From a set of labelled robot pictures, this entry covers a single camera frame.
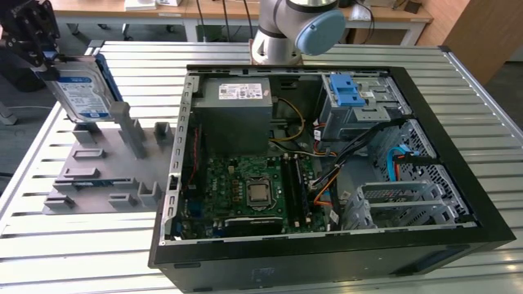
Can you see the hard disk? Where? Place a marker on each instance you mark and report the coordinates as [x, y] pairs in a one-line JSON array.
[[82, 92]]

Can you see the metal disk bay cage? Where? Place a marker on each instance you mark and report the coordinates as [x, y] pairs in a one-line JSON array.
[[401, 203]]

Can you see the white box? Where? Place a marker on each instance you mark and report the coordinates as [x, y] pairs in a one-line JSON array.
[[141, 4], [170, 2]]

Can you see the white stand foot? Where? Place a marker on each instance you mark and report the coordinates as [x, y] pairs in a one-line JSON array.
[[6, 114]]

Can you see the grey parts rack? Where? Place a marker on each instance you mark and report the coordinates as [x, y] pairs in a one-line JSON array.
[[102, 171]]

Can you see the green RAM stick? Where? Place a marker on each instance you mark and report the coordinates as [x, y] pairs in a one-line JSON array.
[[93, 184]]

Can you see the grey power supply unit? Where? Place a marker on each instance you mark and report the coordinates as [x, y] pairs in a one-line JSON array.
[[233, 128]]

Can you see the green motherboard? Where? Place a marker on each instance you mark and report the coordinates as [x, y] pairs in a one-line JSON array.
[[229, 183]]

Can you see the CPU socket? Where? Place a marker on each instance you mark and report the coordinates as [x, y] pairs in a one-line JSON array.
[[259, 179]]

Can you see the silver CPU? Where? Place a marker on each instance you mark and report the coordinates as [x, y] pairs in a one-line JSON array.
[[258, 193]]

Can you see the blue plastic latch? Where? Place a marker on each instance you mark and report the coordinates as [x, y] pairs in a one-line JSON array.
[[345, 92]]

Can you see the black RAM slot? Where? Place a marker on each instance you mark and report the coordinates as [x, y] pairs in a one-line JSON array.
[[287, 190], [297, 183]]

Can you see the metal optical drive cage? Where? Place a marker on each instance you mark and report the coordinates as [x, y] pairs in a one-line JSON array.
[[351, 122]]

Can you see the black graphics card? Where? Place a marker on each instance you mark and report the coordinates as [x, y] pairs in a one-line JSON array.
[[254, 226]]

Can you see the black PC case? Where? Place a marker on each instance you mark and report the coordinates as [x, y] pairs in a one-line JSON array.
[[286, 263]]

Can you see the wooden cabinet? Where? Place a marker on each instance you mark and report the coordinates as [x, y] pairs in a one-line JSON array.
[[482, 36]]

